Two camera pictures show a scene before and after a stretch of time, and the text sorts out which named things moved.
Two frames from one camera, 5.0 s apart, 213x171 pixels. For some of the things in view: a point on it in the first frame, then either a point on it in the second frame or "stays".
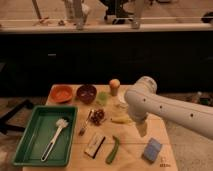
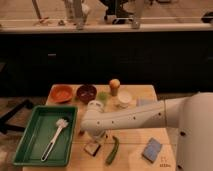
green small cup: (102, 98) stays
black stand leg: (5, 127) stays
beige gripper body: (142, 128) → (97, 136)
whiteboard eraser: (94, 145) stays
